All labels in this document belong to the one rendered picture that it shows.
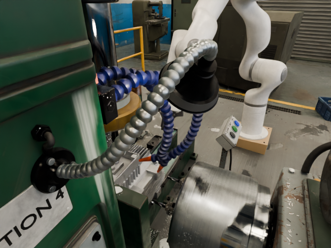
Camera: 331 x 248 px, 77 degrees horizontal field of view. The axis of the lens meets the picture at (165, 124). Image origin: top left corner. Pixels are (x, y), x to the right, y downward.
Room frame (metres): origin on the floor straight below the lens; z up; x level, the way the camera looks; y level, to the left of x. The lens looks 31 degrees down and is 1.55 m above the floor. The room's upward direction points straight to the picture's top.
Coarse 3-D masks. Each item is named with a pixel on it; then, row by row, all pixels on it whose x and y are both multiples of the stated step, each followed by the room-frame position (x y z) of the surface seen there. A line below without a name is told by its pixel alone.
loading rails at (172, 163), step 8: (176, 128) 0.96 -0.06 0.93; (176, 136) 0.95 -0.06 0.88; (160, 144) 0.83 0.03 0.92; (176, 144) 0.96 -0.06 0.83; (192, 144) 0.89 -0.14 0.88; (152, 152) 0.77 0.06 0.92; (168, 152) 0.86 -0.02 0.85; (184, 152) 0.78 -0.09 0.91; (192, 152) 0.89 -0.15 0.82; (176, 160) 0.70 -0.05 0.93; (184, 160) 0.79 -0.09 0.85; (168, 168) 0.66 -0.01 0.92; (176, 168) 0.70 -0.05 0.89; (176, 176) 0.70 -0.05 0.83; (184, 176) 0.71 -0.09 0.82; (168, 184) 0.62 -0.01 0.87; (168, 192) 0.62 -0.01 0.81; (160, 200) 0.55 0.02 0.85; (168, 200) 0.58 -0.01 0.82; (152, 208) 0.50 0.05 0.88; (160, 208) 0.55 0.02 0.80; (152, 216) 0.49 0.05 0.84
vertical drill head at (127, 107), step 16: (96, 16) 0.42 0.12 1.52; (96, 32) 0.41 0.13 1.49; (112, 32) 0.45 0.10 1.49; (96, 48) 0.41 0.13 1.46; (112, 48) 0.44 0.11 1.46; (96, 64) 0.41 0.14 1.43; (112, 64) 0.43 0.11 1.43; (112, 80) 0.43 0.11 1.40; (128, 96) 0.44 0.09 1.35; (128, 112) 0.40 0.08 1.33; (112, 128) 0.37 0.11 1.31
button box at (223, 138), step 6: (228, 120) 0.80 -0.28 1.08; (234, 120) 0.80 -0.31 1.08; (222, 126) 0.78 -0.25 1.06; (228, 126) 0.74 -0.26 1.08; (240, 126) 0.79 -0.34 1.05; (222, 132) 0.71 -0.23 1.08; (228, 132) 0.70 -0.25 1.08; (234, 132) 0.73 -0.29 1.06; (216, 138) 0.69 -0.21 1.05; (222, 138) 0.68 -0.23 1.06; (228, 138) 0.67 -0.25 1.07; (234, 138) 0.69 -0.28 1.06; (222, 144) 0.68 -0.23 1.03; (228, 144) 0.67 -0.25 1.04; (234, 144) 0.66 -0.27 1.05; (228, 150) 0.67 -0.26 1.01
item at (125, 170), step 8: (128, 152) 0.50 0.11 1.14; (120, 160) 0.49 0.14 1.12; (128, 160) 0.49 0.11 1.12; (136, 160) 0.47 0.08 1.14; (112, 168) 0.44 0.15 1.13; (120, 168) 0.45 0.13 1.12; (128, 168) 0.43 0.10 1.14; (136, 168) 0.46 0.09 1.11; (120, 176) 0.40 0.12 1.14; (128, 176) 0.43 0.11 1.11; (136, 176) 0.46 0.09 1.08; (120, 184) 0.39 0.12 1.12; (128, 184) 0.42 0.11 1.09
